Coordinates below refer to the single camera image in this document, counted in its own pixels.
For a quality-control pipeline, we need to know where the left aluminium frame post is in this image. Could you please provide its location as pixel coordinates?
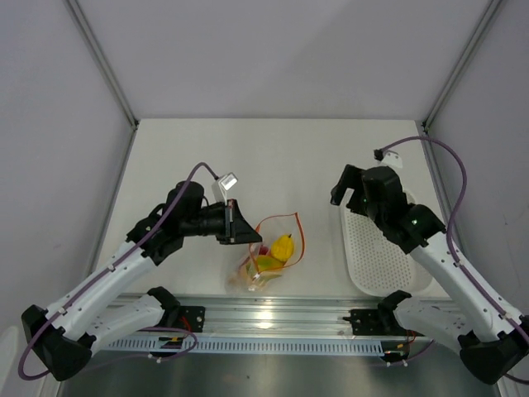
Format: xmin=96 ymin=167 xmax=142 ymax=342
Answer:
xmin=63 ymin=0 xmax=139 ymax=130

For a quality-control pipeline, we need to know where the right aluminium frame post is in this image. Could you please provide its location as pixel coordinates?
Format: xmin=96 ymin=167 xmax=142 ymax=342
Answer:
xmin=422 ymin=0 xmax=507 ymax=135

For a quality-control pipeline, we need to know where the white perforated plastic basket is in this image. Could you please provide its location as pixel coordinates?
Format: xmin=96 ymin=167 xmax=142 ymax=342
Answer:
xmin=340 ymin=189 xmax=434 ymax=298

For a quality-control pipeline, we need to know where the aluminium frame post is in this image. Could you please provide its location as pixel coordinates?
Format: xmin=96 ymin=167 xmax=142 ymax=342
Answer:
xmin=422 ymin=0 xmax=507 ymax=135
xmin=63 ymin=0 xmax=139 ymax=130

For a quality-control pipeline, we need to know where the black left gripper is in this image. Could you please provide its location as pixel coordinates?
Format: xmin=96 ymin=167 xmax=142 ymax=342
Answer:
xmin=181 ymin=198 xmax=262 ymax=245

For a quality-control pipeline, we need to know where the aluminium front rail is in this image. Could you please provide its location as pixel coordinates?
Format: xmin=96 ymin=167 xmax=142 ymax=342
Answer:
xmin=177 ymin=295 xmax=378 ymax=339

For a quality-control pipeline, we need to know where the clear orange zip top bag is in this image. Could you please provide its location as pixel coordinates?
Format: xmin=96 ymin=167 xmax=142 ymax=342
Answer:
xmin=226 ymin=212 xmax=306 ymax=293

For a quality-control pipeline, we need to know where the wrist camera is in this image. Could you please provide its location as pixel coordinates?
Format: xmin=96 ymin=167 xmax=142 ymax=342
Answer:
xmin=374 ymin=149 xmax=403 ymax=169
xmin=212 ymin=172 xmax=238 ymax=203

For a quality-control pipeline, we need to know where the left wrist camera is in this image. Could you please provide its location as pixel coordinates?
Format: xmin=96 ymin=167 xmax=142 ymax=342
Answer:
xmin=212 ymin=172 xmax=238 ymax=203

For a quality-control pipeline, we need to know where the white slotted cable duct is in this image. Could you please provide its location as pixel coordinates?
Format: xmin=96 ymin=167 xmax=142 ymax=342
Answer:
xmin=103 ymin=335 xmax=384 ymax=356

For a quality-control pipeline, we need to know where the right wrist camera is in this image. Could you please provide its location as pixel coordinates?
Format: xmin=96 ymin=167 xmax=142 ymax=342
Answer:
xmin=374 ymin=149 xmax=403 ymax=169

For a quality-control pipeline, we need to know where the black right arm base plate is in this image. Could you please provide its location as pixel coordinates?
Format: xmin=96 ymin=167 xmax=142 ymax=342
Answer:
xmin=341 ymin=309 xmax=402 ymax=336

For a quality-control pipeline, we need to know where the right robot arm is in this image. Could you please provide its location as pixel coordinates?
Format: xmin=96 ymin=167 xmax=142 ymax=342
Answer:
xmin=330 ymin=165 xmax=528 ymax=385

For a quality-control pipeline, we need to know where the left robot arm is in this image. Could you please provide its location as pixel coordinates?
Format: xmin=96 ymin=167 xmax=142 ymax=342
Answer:
xmin=21 ymin=173 xmax=262 ymax=381

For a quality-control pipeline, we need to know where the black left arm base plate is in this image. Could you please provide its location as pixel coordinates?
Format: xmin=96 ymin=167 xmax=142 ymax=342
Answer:
xmin=165 ymin=306 xmax=206 ymax=333

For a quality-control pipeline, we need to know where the small yellow orange fruit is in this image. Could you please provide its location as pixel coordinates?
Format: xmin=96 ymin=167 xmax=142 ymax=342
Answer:
xmin=255 ymin=256 xmax=285 ymax=274

